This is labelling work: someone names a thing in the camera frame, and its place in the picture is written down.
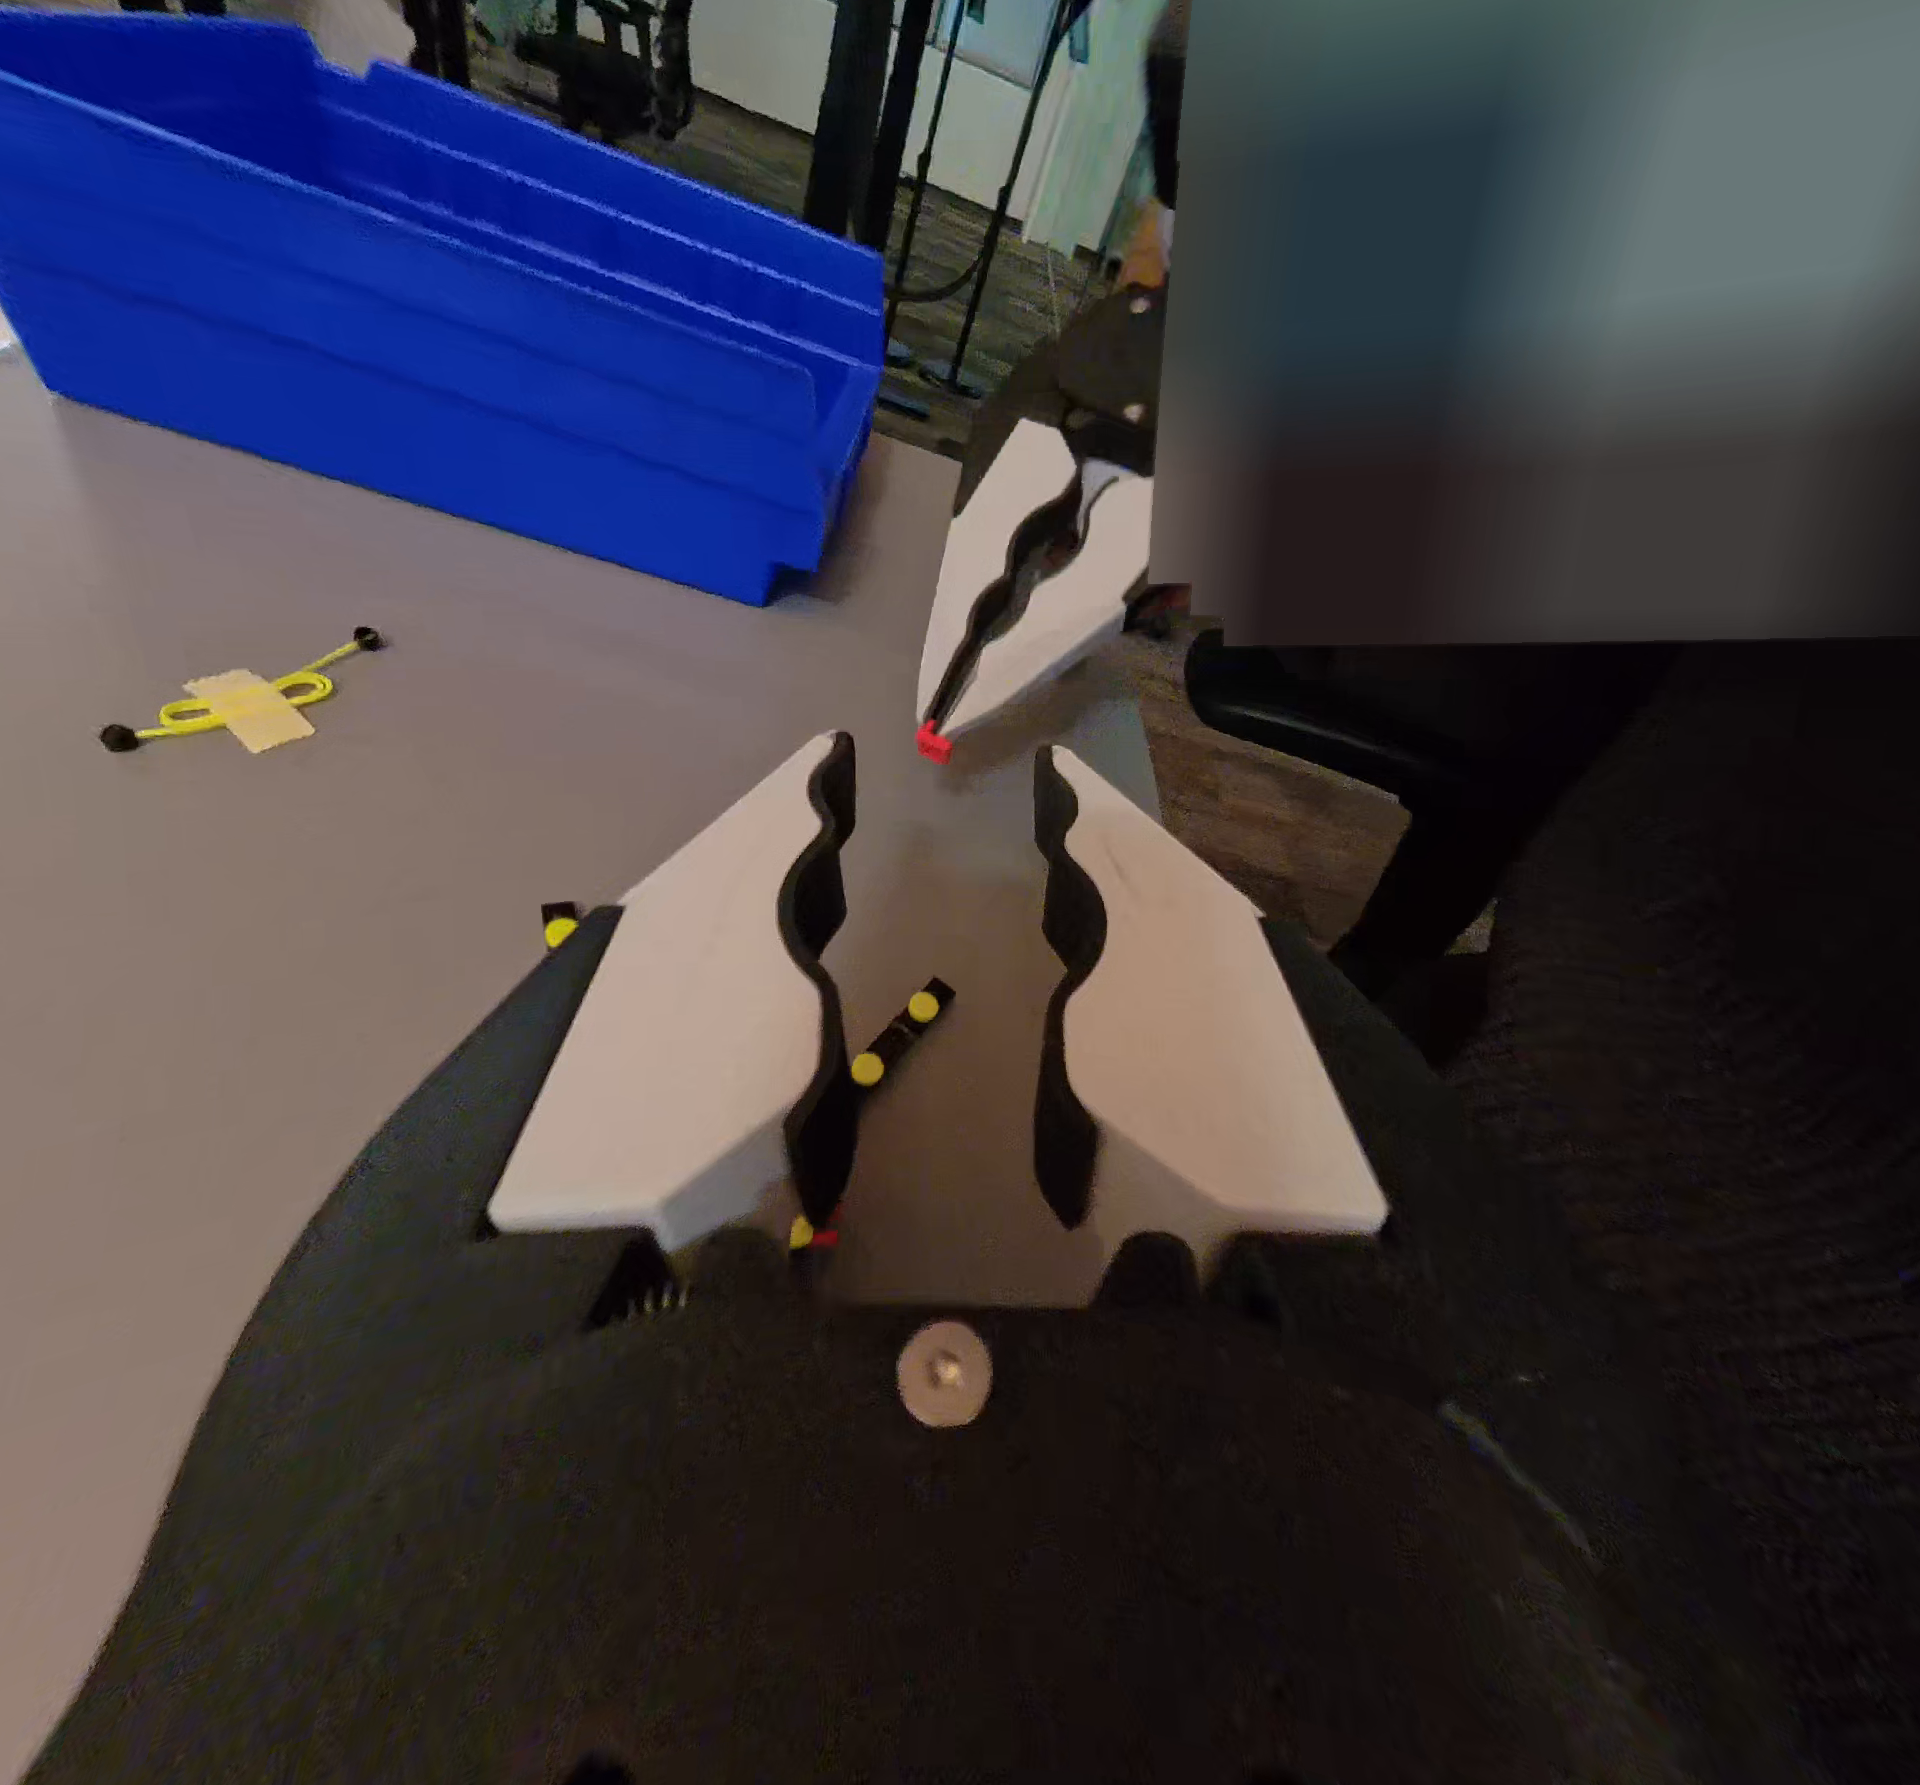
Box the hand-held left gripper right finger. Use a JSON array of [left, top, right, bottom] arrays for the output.
[[1032, 744, 1391, 1268]]

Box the yellow elastic cord with tape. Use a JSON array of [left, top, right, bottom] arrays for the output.
[[98, 627, 385, 757]]

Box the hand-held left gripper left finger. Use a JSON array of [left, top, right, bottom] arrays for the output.
[[486, 729, 858, 1255]]

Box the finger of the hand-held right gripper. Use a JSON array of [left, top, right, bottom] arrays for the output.
[[937, 463, 1158, 740], [919, 417, 1086, 725]]

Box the blue plastic bin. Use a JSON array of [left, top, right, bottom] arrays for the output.
[[0, 6, 889, 609]]

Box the black yellow lego spider model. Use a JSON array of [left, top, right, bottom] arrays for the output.
[[541, 901, 962, 1255]]

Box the person's dark knit sweater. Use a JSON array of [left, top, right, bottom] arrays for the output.
[[1438, 645, 1920, 1785]]

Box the black-legged standing desk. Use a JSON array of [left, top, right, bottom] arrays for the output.
[[801, 0, 1193, 407]]

